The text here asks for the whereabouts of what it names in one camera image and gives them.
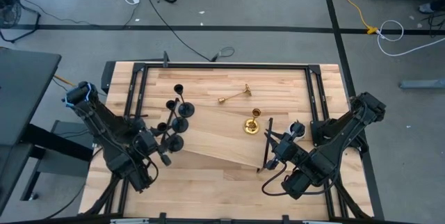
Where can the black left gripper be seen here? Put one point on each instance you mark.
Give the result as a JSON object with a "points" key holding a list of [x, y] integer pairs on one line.
{"points": [[144, 144]]}

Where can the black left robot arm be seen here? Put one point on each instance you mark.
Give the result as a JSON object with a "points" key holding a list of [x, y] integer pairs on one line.
{"points": [[104, 130]]}

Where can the desk leg base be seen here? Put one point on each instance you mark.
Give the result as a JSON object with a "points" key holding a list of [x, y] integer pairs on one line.
{"points": [[62, 166]]}

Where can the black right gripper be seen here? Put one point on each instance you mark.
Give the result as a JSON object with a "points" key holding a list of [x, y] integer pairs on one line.
{"points": [[290, 151]]}

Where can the small plant in white pot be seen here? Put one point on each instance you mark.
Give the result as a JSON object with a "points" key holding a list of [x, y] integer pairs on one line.
{"points": [[302, 136]]}

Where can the person's foot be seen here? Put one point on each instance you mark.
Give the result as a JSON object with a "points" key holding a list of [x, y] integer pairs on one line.
{"points": [[426, 8]]}

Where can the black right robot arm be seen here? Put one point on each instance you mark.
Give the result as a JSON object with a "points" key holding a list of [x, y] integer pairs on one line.
{"points": [[339, 138]]}

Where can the grey desk foot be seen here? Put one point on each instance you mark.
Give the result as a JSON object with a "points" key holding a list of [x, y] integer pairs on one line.
{"points": [[424, 84]]}

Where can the black candlestick holder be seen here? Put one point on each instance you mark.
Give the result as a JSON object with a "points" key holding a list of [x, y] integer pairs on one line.
{"points": [[175, 143], [186, 110], [180, 125]]}

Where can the black desk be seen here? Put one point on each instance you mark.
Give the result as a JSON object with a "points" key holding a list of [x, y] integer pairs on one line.
{"points": [[24, 88]]}

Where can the black floor fan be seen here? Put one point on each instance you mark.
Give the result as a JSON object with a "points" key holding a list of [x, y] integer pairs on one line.
{"points": [[8, 12]]}

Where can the slender brass candlestick holder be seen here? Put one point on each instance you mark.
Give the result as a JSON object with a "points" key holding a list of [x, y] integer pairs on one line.
{"points": [[247, 90]]}

